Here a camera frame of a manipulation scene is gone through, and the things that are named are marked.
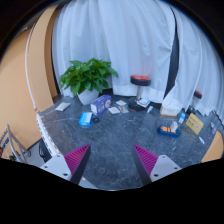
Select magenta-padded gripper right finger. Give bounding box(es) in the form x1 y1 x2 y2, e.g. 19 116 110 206
132 143 183 187

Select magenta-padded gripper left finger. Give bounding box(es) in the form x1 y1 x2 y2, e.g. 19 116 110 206
39 143 92 185

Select blue power strip orange sockets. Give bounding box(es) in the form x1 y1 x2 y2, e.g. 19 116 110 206
157 124 182 138

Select small blue box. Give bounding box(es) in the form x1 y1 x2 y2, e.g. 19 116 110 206
78 111 94 127

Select grey metal rack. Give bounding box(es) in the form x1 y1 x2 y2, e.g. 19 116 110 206
0 123 32 164

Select yellow tea box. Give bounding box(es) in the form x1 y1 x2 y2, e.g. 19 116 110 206
185 112 205 136

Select orange wooden board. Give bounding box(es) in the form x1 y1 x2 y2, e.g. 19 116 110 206
201 130 224 164

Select white flat packet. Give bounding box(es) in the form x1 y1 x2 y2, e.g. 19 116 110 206
54 101 72 112

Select flat white and blue box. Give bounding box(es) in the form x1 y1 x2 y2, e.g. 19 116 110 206
136 97 152 109

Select orange blister pack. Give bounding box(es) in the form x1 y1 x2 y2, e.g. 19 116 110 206
118 105 130 114

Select purple cardboard box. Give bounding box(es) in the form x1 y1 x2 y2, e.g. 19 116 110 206
90 94 113 117

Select small white sachet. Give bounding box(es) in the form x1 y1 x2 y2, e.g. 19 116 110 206
107 106 121 115

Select small white flat card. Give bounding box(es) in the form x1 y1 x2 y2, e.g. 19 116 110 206
115 99 128 107

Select black dumbbell with orange rim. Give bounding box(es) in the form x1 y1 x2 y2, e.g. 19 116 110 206
186 89 203 116
128 74 152 112

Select green potted plant white pot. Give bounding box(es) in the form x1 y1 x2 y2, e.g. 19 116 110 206
59 58 119 106

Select white curtain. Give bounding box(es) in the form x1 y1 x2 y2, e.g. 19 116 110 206
51 0 176 104
171 6 224 124

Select white slatted rail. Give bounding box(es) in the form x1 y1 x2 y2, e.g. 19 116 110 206
34 111 63 158

